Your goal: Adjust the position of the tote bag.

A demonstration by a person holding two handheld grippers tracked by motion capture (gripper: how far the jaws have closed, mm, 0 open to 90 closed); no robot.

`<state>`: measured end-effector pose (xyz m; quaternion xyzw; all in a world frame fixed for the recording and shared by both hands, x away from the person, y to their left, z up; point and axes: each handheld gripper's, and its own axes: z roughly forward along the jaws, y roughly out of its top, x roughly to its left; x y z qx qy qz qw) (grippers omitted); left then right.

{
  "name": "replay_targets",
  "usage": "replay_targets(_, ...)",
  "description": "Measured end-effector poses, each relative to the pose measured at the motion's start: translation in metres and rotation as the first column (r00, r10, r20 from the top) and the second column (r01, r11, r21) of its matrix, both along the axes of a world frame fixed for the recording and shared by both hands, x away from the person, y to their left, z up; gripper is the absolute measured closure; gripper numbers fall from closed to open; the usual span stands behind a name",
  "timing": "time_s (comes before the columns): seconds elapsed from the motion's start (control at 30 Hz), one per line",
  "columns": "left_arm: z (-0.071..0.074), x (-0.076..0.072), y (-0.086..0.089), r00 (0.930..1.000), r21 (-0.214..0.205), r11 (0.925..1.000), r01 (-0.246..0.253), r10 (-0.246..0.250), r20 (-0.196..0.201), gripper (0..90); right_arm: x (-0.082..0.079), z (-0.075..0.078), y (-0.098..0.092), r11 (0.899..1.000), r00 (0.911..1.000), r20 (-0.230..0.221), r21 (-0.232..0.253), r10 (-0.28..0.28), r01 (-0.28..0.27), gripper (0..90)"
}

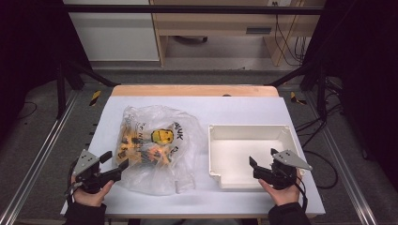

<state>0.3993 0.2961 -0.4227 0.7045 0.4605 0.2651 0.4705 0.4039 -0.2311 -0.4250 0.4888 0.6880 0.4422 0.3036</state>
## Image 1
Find right hand-held gripper cable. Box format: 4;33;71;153
294;181;309;214

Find dark curtain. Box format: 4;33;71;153
0;0;92;144
302;0;398;190

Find wooden table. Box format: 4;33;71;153
101;84;317;220

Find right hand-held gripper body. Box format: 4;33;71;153
265;149;314;191

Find white plastic bin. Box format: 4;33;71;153
207;124;306;191

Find light wooden desk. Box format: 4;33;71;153
148;0;327;68

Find yellow black snack packet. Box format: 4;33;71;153
115;125;176;169

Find thin black floor cable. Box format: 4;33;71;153
16;100;38;121

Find clear printed plastic bag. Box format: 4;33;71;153
113;104;208;197

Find white table mat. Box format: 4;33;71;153
60;96;327;217

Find black floor cables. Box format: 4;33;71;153
295;77;345;190

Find yellow black floor tape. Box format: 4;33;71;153
89;90;102;107
289;91;308;106

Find black horizontal frame bar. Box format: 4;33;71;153
63;4;325;16

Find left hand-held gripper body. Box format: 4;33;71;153
72;149;109;195

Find grey desk label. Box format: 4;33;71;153
245;26;273;35

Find black metal stand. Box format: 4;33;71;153
55;58;122;120
265;58;329;122

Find person's left hand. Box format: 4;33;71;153
70;175;115;208

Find black hanging desk cables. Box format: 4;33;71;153
271;1;309;68

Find aluminium floor rail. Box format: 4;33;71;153
304;91;380;225
0;89;80;225

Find white cabinet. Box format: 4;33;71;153
63;0;161;63

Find person's right hand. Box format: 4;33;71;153
257;173;303;207

